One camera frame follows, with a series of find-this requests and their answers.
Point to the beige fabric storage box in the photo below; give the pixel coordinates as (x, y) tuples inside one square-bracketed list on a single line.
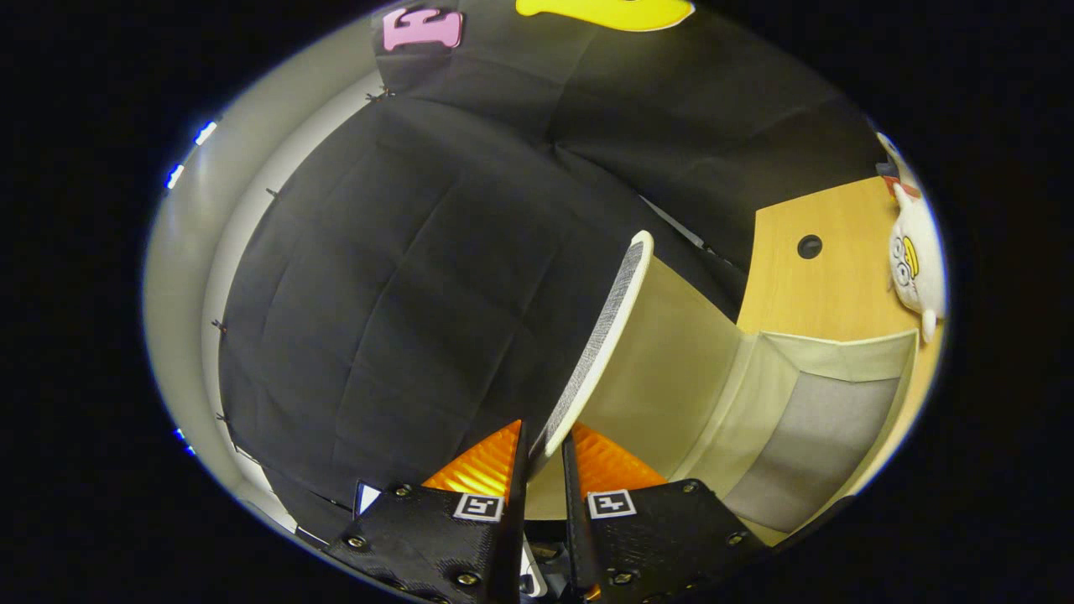
[(671, 361)]

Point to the white duck plush toy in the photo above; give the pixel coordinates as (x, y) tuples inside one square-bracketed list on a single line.
[(919, 281)]

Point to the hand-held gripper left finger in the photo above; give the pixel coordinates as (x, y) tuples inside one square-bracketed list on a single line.
[(512, 537)]

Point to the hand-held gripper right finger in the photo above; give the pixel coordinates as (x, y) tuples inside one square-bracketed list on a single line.
[(577, 537)]

